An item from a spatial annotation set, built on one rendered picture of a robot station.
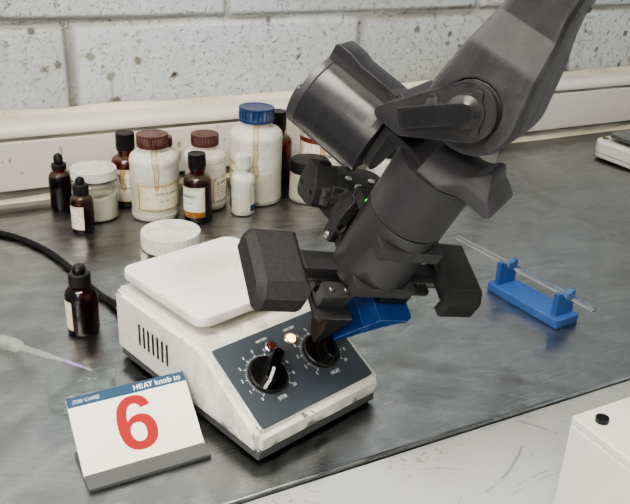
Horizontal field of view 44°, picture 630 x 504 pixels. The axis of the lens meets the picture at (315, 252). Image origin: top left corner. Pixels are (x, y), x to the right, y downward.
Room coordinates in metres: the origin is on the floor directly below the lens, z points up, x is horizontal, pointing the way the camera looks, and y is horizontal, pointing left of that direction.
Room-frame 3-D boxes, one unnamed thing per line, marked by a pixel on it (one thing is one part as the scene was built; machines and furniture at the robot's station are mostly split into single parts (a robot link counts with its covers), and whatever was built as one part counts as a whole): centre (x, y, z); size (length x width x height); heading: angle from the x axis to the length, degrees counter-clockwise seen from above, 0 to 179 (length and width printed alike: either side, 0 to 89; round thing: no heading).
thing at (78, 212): (0.87, 0.28, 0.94); 0.03 x 0.03 x 0.07
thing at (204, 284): (0.60, 0.08, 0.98); 0.12 x 0.12 x 0.01; 44
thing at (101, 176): (0.92, 0.28, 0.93); 0.06 x 0.06 x 0.07
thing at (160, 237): (0.70, 0.14, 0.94); 0.06 x 0.06 x 0.08
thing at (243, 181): (0.96, 0.10, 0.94); 0.03 x 0.03 x 0.08
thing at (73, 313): (0.64, 0.22, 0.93); 0.03 x 0.03 x 0.07
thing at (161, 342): (0.58, 0.06, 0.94); 0.22 x 0.13 x 0.08; 44
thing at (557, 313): (0.73, -0.23, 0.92); 0.10 x 0.03 x 0.04; 33
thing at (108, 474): (0.47, 0.12, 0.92); 0.09 x 0.06 x 0.04; 119
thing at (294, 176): (1.02, 0.01, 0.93); 0.05 x 0.05 x 0.06
